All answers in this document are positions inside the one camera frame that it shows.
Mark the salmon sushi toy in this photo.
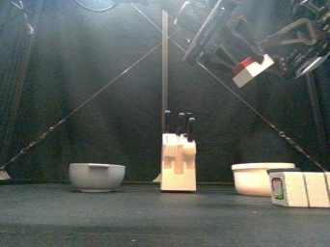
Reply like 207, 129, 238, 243
232, 53, 275, 89

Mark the white round bowl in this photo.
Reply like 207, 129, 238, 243
230, 161, 298, 198

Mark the white wooden knife block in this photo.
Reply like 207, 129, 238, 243
159, 132, 199, 193

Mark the white rectangular toy block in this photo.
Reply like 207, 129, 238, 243
267, 167, 330, 209

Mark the vertical metal frame pole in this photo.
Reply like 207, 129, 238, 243
160, 9, 169, 135

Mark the thin diagonal brace wire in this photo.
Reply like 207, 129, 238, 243
128, 2, 328, 172
0, 28, 183, 171

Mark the black-handled toy knife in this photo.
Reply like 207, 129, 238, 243
176, 112, 187, 136
164, 109, 172, 135
185, 117, 197, 143

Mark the grey toy bowl with handles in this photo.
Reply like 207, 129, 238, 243
68, 162, 128, 194

